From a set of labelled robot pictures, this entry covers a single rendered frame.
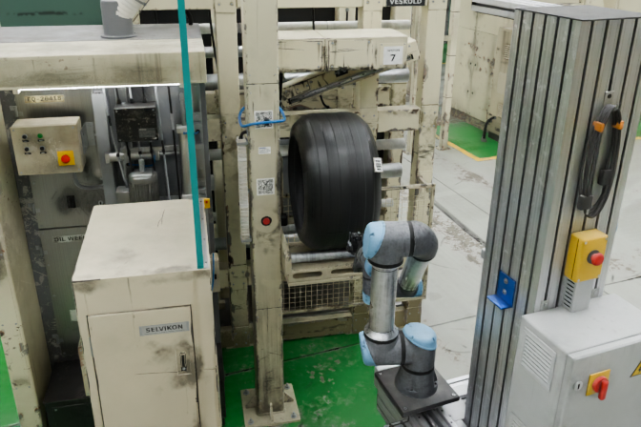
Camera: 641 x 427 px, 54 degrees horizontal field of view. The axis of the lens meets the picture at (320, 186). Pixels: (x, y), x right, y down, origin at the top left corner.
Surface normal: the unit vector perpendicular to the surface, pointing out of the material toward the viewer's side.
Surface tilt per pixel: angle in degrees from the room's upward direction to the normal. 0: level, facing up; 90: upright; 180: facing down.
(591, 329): 0
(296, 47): 90
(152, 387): 90
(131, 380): 90
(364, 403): 0
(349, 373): 0
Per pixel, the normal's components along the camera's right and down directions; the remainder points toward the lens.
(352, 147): 0.14, -0.42
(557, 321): 0.01, -0.92
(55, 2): 0.37, 0.36
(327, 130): 0.09, -0.68
